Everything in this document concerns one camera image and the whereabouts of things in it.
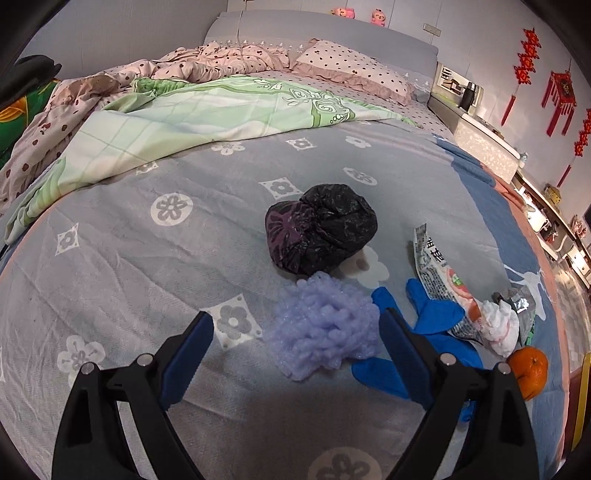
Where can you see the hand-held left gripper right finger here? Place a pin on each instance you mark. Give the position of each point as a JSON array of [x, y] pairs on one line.
[[406, 364]]

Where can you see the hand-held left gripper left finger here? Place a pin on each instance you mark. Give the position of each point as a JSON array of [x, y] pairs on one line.
[[184, 364]]

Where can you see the blue rubber glove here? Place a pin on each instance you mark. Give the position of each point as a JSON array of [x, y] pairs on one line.
[[434, 316]]

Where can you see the pale lavender foam wrap wad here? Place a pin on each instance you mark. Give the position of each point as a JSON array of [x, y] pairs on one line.
[[323, 323]]

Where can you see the red and white snack wrapper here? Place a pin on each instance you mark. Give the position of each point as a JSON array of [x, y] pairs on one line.
[[438, 272]]

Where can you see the white crumpled tissue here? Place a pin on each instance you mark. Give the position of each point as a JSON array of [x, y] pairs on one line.
[[498, 327]]

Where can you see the orange mandarin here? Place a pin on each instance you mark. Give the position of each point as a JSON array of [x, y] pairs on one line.
[[531, 369]]

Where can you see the silver foil wrapper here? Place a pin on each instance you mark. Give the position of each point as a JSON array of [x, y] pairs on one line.
[[524, 304]]

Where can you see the black plastic bag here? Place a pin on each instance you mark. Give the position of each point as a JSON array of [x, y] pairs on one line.
[[323, 226]]

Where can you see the white coffee table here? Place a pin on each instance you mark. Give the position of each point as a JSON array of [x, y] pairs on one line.
[[540, 217]]

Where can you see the white bedside cabinet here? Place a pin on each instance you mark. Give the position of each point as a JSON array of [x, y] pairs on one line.
[[485, 138]]

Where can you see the green patterned quilt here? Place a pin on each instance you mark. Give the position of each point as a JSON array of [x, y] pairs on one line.
[[184, 120]]

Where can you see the dotted fitted bed sheet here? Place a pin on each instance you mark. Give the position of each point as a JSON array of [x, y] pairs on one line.
[[415, 110]]

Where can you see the black thermos flask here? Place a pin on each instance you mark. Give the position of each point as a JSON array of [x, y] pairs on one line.
[[467, 97]]

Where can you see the green and yellow cloth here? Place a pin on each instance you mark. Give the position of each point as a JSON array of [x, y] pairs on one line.
[[23, 115]]

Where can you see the pink dotted pillow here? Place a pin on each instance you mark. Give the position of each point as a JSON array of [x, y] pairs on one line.
[[351, 64]]

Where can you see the pink spotted quilt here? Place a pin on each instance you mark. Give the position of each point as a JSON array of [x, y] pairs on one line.
[[221, 60]]

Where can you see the large red knot decoration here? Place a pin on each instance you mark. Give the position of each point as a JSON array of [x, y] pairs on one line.
[[562, 90]]

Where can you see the grey padded headboard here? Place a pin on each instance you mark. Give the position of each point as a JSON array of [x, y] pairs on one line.
[[369, 37]]

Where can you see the dark cloth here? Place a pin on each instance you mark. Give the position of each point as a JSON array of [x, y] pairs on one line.
[[37, 69]]

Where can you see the pink plush toy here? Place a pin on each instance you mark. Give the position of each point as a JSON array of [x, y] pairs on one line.
[[344, 13], [378, 17]]

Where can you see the white wall socket panel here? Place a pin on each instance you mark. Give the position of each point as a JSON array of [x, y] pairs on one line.
[[431, 30]]

